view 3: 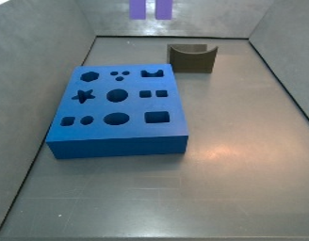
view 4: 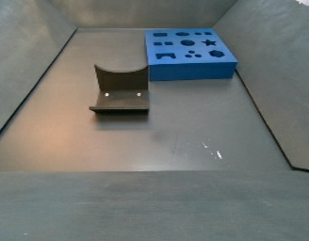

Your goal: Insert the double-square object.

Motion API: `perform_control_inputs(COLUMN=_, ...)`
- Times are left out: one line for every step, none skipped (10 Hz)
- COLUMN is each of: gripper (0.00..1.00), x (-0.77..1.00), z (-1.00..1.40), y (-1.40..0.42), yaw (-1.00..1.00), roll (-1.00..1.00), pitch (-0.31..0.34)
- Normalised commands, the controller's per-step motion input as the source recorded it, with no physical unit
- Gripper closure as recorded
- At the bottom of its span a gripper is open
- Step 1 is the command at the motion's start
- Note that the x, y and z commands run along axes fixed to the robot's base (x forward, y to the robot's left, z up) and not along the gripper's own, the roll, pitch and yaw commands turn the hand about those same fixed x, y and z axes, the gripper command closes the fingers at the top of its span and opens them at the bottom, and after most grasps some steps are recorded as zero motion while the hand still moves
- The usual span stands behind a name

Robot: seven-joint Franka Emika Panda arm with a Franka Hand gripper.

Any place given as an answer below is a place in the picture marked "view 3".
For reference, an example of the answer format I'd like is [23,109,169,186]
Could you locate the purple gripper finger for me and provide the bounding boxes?
[129,0,145,20]
[156,0,173,20]

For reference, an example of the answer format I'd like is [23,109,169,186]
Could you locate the dark olive curved block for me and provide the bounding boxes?
[167,44,219,73]

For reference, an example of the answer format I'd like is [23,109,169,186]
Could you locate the blue shape-sorter block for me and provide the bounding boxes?
[47,64,188,159]

